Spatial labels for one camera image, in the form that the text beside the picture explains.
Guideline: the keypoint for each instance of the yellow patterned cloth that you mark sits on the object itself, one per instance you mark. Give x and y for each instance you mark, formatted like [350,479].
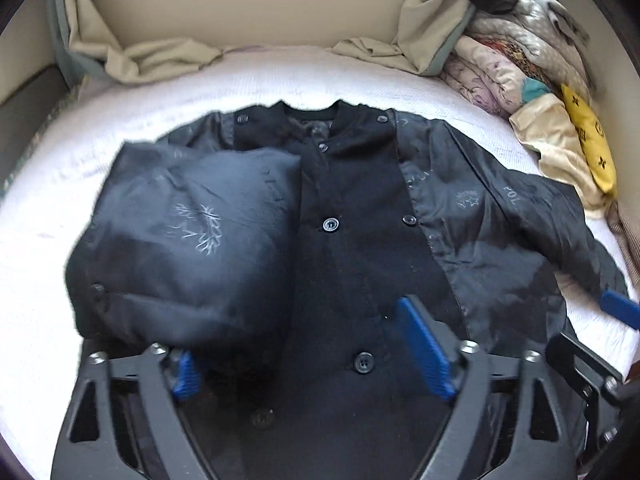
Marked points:
[593,141]

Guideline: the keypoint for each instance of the black padded jacket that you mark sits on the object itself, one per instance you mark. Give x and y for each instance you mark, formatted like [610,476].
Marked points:
[266,250]

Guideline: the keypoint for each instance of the white quilted mattress cover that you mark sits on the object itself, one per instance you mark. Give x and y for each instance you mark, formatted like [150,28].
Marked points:
[49,203]

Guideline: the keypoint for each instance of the pile of folded clothes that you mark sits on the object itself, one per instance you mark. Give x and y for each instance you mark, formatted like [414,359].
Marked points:
[513,65]

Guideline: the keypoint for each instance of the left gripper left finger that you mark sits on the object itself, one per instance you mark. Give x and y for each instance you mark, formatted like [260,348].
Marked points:
[122,423]

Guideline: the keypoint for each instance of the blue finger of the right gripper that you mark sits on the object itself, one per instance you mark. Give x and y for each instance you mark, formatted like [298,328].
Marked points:
[620,307]

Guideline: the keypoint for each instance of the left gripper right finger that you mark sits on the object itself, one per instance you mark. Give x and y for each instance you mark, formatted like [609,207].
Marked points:
[464,376]

